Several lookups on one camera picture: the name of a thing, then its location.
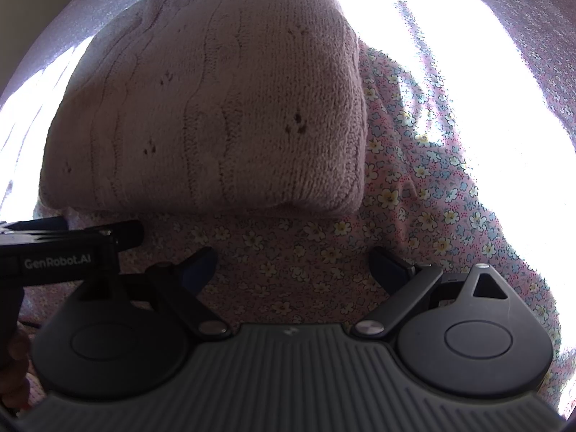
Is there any pink knitted cardigan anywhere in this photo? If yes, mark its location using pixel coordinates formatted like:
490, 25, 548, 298
38, 0, 369, 225

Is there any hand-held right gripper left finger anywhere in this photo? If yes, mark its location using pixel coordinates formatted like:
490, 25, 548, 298
145, 246, 231, 339

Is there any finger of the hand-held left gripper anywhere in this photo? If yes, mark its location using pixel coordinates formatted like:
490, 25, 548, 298
100, 219, 146, 250
0, 216, 69, 235

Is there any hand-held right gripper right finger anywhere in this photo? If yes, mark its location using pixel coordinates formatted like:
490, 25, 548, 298
350, 247, 512, 339

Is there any floral bedsheet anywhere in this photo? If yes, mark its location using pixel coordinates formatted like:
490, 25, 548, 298
0, 0, 576, 417

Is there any person's left hand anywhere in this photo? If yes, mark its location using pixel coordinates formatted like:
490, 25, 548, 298
0, 326, 33, 411

